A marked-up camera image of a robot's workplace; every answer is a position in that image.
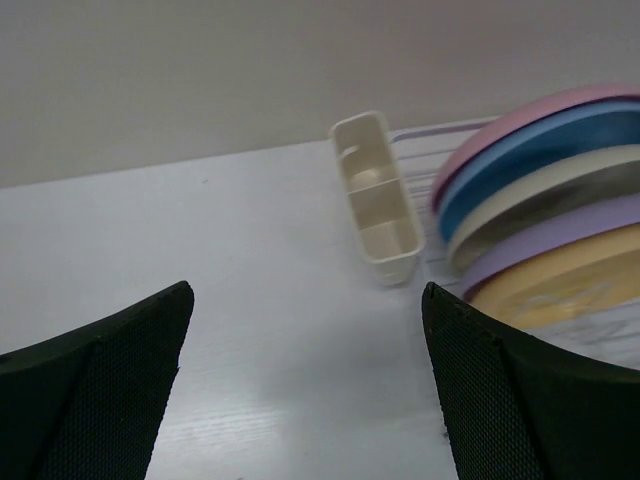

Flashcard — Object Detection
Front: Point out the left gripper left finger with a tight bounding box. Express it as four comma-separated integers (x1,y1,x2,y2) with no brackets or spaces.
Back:
1,281,194,479

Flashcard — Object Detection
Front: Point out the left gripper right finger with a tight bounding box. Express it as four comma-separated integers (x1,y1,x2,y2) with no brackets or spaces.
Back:
421,282,639,479

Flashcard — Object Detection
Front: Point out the orange plate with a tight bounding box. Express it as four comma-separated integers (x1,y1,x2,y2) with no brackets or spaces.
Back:
469,225,639,329

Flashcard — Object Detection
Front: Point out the purple plate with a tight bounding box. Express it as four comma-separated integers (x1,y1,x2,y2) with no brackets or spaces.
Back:
459,193,639,301

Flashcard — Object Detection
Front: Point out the cream plate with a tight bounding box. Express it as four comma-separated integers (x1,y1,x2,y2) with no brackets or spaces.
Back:
447,145,639,272

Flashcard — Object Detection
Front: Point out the blue plate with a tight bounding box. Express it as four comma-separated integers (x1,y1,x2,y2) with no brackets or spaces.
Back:
437,99,639,242

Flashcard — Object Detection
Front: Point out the pink plate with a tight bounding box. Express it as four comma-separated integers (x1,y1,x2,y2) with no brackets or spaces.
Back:
430,84,639,213

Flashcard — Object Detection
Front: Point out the white cutlery holder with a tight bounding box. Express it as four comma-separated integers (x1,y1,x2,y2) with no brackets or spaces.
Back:
329,111,425,286

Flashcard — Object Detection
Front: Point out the white wire dish rack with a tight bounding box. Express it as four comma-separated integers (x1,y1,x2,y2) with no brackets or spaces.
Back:
391,117,639,369

